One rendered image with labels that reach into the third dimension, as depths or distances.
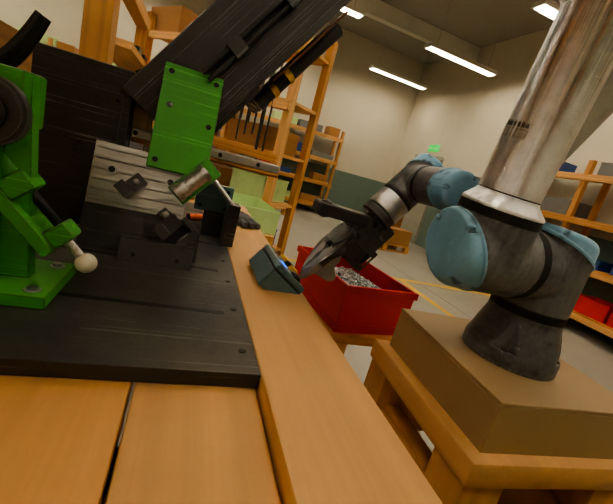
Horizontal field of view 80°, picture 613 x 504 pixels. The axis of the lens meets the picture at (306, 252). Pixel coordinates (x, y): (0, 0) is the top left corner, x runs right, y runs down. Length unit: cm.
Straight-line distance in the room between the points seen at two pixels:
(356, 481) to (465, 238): 33
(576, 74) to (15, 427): 68
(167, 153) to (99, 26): 91
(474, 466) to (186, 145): 72
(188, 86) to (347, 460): 71
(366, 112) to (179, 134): 1007
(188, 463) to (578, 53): 61
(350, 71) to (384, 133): 188
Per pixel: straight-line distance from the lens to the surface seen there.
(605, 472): 76
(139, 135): 93
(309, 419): 42
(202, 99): 83
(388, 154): 1112
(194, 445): 40
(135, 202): 81
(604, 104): 73
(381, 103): 1098
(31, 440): 41
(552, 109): 57
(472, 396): 60
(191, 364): 46
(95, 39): 164
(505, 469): 62
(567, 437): 69
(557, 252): 65
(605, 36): 60
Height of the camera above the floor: 115
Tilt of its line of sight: 13 degrees down
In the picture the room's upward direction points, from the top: 15 degrees clockwise
